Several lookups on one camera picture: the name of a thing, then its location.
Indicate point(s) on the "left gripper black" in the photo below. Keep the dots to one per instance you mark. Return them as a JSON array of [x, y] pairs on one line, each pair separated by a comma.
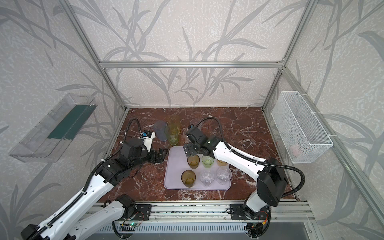
[[160, 157]]

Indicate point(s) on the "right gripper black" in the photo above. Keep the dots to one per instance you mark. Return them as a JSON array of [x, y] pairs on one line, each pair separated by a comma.
[[188, 147]]

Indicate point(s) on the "amber dimpled cup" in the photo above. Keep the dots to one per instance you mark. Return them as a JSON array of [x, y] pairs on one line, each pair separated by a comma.
[[188, 178], [193, 161]]

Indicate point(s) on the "small green plastic cup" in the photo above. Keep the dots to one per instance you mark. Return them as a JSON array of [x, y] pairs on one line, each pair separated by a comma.
[[207, 161]]

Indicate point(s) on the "yellow transparent plastic cup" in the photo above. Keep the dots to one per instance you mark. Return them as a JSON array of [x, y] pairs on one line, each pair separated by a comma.
[[221, 163]]

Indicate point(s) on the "clear faceted cup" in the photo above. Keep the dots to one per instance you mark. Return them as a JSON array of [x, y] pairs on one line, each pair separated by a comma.
[[207, 178], [185, 137], [223, 175], [196, 123]]

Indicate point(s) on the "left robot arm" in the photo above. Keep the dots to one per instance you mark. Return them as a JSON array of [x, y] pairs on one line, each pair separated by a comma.
[[66, 223]]

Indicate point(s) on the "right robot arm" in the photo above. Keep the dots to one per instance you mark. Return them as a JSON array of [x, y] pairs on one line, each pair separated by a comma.
[[270, 177]]

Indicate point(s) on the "lilac plastic tray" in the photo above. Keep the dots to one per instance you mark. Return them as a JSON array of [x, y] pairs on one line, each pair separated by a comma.
[[177, 164]]

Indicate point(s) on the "tall green plastic cup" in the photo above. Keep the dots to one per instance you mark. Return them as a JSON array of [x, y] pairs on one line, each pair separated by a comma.
[[172, 134]]

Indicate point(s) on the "blue frosted plastic cup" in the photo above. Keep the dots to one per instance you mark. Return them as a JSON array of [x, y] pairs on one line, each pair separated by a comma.
[[159, 129]]

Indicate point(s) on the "tall yellow plastic cup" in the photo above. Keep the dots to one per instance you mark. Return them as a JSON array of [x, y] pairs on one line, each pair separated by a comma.
[[174, 120]]

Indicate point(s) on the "small circuit board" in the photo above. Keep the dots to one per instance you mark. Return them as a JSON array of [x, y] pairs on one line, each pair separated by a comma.
[[130, 225]]

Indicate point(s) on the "green pad in bin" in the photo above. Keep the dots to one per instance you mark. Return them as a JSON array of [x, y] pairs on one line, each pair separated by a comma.
[[72, 123]]

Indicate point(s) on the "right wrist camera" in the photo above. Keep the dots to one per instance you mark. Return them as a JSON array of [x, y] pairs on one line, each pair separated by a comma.
[[195, 134]]

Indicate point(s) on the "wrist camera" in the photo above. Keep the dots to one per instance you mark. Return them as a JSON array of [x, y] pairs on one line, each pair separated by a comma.
[[195, 134], [148, 137]]

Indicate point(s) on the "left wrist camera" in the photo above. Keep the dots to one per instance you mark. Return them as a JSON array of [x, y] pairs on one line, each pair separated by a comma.
[[148, 137]]

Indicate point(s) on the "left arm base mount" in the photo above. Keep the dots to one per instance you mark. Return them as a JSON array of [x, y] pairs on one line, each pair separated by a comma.
[[140, 212]]

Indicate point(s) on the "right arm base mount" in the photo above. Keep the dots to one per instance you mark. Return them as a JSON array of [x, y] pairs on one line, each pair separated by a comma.
[[242, 212]]

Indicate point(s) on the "white wire mesh basket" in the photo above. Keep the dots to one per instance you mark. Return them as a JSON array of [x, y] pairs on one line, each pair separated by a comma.
[[302, 134]]

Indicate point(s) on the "clear plastic wall bin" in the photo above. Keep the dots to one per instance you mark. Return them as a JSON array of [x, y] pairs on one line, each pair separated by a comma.
[[35, 147]]

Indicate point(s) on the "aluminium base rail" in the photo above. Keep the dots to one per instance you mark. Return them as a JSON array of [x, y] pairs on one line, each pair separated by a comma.
[[220, 212]]

